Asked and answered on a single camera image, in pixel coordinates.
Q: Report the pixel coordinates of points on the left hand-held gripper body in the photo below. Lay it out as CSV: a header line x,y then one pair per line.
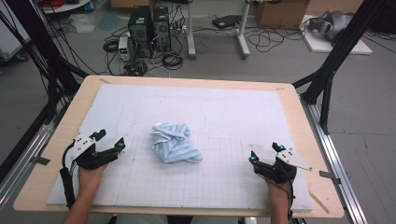
x,y
84,151

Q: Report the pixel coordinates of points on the blue white striped towel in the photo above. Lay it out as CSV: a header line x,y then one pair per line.
x,y
174,146

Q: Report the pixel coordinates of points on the black frame strut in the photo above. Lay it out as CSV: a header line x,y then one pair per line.
x,y
37,40
342,46

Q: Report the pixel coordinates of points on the brown cardboard box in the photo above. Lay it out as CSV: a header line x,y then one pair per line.
x,y
280,14

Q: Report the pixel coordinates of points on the round white table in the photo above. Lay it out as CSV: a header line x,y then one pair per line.
x,y
65,6

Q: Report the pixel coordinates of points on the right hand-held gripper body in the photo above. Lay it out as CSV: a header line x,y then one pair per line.
x,y
280,172

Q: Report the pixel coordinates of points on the aluminium rail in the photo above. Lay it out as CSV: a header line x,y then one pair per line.
x,y
28,155
336,168

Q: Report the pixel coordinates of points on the black computer tower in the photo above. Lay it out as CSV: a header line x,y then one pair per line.
x,y
162,29
140,34

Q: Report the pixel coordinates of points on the grey metal bracket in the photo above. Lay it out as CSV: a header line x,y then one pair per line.
x,y
330,176

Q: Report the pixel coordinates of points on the grey rounded shell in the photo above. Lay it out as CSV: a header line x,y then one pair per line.
x,y
334,21

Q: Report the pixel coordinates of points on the thin wooden stick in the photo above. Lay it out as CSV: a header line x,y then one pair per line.
x,y
319,201

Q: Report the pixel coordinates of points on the person's left hand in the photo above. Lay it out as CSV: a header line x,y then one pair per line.
x,y
87,180

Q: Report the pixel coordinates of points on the white foam mat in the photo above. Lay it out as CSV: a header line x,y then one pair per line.
x,y
202,109

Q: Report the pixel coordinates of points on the person's right hand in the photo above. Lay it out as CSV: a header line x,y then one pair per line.
x,y
278,191

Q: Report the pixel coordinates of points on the white desk frame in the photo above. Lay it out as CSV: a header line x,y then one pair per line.
x,y
243,34

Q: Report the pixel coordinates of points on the flat black device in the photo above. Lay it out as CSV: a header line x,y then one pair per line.
x,y
225,21

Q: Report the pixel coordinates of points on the white floor board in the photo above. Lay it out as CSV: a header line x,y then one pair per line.
x,y
327,46

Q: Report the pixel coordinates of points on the dark metal bracket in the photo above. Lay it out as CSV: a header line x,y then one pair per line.
x,y
42,160

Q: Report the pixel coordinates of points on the grey bench power supply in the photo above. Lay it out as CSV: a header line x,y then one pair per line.
x,y
124,48

